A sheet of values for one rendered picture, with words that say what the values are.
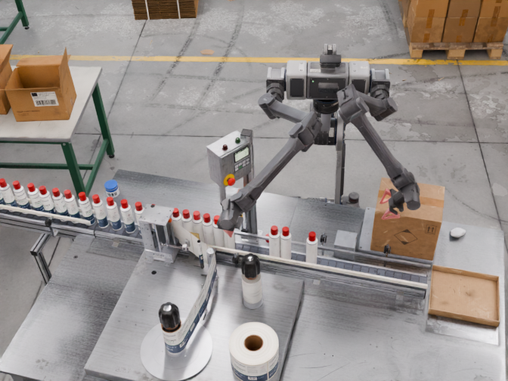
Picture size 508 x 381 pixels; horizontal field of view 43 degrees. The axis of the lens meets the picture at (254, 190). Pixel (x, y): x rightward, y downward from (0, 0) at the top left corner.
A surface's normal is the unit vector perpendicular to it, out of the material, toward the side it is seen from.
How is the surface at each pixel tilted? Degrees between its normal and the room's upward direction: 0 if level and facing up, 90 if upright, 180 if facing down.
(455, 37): 93
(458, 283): 0
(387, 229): 90
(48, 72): 88
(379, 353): 0
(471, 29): 90
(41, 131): 0
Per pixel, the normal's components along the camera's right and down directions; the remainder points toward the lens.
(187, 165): -0.04, -0.72
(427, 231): -0.26, 0.68
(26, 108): 0.04, 0.69
